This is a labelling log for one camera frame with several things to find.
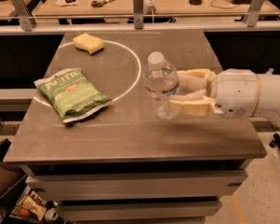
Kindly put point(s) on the snack package on floor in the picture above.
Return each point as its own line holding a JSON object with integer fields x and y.
{"x": 34, "y": 203}

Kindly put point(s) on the metal bracket post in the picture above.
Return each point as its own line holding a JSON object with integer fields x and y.
{"x": 138, "y": 18}
{"x": 252, "y": 17}
{"x": 26, "y": 19}

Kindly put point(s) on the clear plastic water bottle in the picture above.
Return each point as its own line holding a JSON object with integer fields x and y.
{"x": 161, "y": 81}

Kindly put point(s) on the grey table drawer cabinet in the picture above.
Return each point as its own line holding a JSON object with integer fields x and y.
{"x": 161, "y": 196}

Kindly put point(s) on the yellow sponge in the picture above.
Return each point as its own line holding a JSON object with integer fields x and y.
{"x": 89, "y": 43}

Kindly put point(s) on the left metal bracket post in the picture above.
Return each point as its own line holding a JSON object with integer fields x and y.
{"x": 26, "y": 19}

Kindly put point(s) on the brown bin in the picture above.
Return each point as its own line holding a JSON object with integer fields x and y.
{"x": 9, "y": 174}

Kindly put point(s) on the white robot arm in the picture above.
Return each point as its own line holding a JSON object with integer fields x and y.
{"x": 268, "y": 106}

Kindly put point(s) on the right metal bracket post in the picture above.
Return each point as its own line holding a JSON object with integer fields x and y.
{"x": 252, "y": 17}

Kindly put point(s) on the black handled scissors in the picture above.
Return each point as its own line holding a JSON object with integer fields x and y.
{"x": 101, "y": 3}

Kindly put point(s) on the middle metal bracket post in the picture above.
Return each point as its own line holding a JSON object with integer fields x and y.
{"x": 138, "y": 18}

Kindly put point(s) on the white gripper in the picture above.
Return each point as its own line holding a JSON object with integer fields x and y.
{"x": 234, "y": 92}

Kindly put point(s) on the green jalapeno chip bag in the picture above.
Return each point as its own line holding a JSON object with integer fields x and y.
{"x": 72, "y": 95}

